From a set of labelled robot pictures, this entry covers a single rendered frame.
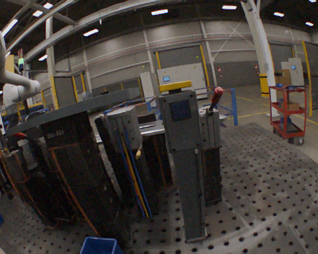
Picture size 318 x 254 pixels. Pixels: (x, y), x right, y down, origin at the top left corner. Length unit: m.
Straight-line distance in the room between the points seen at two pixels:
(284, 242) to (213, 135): 0.44
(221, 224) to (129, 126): 0.44
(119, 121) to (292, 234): 0.66
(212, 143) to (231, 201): 0.27
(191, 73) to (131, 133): 8.07
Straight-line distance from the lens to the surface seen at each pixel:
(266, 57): 4.33
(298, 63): 10.55
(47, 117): 0.33
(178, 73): 8.40
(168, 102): 0.28
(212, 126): 0.48
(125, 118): 0.45
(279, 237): 0.57
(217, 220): 0.59
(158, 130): 0.58
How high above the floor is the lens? 1.16
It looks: 15 degrees down
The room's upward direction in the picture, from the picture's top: 12 degrees counter-clockwise
